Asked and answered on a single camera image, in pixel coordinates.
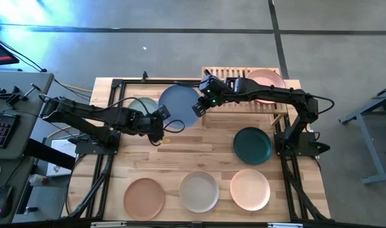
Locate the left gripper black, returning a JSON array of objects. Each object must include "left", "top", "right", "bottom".
[{"left": 139, "top": 112, "right": 165, "bottom": 147}]

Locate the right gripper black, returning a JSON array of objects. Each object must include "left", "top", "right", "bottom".
[{"left": 192, "top": 93, "right": 228, "bottom": 118}]

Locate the blue-grey plate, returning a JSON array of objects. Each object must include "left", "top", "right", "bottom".
[{"left": 158, "top": 84, "right": 201, "bottom": 129}]

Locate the small sage green plate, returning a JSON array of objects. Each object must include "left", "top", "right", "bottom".
[{"left": 127, "top": 97, "right": 159, "bottom": 115}]

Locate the terracotta brown plate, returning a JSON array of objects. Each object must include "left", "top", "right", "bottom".
[{"left": 123, "top": 177, "right": 166, "bottom": 222}]

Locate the dark green plate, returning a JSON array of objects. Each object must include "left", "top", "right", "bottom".
[{"left": 233, "top": 127, "right": 273, "bottom": 166}]

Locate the beige grey plate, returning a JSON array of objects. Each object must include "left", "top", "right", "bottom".
[{"left": 178, "top": 170, "right": 220, "bottom": 213}]

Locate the salmon pink plate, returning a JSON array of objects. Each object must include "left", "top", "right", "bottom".
[{"left": 246, "top": 68, "right": 287, "bottom": 105}]

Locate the pale peach plate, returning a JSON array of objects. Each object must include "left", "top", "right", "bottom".
[{"left": 229, "top": 168, "right": 271, "bottom": 212}]

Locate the wooden slatted shelf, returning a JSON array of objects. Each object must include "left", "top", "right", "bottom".
[{"left": 201, "top": 66, "right": 289, "bottom": 126}]

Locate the white paper box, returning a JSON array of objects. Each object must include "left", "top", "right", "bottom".
[{"left": 46, "top": 139, "right": 77, "bottom": 177}]

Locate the small white bottle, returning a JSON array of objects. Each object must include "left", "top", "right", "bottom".
[{"left": 28, "top": 174, "right": 49, "bottom": 187}]

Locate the grey desk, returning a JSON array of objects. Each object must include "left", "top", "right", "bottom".
[{"left": 0, "top": 70, "right": 55, "bottom": 160}]

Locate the black desk clamp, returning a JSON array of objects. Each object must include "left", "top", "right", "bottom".
[{"left": 0, "top": 83, "right": 42, "bottom": 108}]

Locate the black backlit keyboard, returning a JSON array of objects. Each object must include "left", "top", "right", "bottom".
[{"left": 0, "top": 111, "right": 22, "bottom": 149}]

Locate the black computer mouse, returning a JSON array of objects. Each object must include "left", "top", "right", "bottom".
[{"left": 0, "top": 184, "right": 14, "bottom": 220}]

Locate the dark laptop screen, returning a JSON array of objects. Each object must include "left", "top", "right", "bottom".
[{"left": 0, "top": 35, "right": 20, "bottom": 67}]

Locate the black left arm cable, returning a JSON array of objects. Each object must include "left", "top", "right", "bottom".
[{"left": 163, "top": 119, "right": 186, "bottom": 134}]

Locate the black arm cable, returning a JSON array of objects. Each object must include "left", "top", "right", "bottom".
[
  {"left": 306, "top": 94, "right": 335, "bottom": 115},
  {"left": 163, "top": 119, "right": 186, "bottom": 134}
]

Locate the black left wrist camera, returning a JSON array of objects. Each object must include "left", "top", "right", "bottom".
[{"left": 156, "top": 104, "right": 171, "bottom": 120}]

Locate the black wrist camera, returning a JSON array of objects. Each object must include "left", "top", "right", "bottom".
[
  {"left": 156, "top": 104, "right": 171, "bottom": 120},
  {"left": 199, "top": 75, "right": 228, "bottom": 96}
]

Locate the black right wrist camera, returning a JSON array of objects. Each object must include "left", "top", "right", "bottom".
[{"left": 199, "top": 75, "right": 228, "bottom": 96}]

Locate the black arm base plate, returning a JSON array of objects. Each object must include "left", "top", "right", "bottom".
[
  {"left": 75, "top": 136, "right": 121, "bottom": 155},
  {"left": 273, "top": 130, "right": 332, "bottom": 157}
]

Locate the yellow cable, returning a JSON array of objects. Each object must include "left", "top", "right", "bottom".
[{"left": 46, "top": 81, "right": 93, "bottom": 139}]

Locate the silver metal bracket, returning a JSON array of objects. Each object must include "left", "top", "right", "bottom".
[
  {"left": 90, "top": 221, "right": 128, "bottom": 228},
  {"left": 268, "top": 222, "right": 304, "bottom": 228}
]

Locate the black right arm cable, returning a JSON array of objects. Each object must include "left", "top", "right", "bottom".
[{"left": 306, "top": 94, "right": 335, "bottom": 115}]

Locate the black screen cable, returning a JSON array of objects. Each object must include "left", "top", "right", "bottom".
[{"left": 0, "top": 37, "right": 48, "bottom": 73}]

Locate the grey metal table frame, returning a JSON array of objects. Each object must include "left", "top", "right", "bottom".
[{"left": 338, "top": 82, "right": 386, "bottom": 185}]

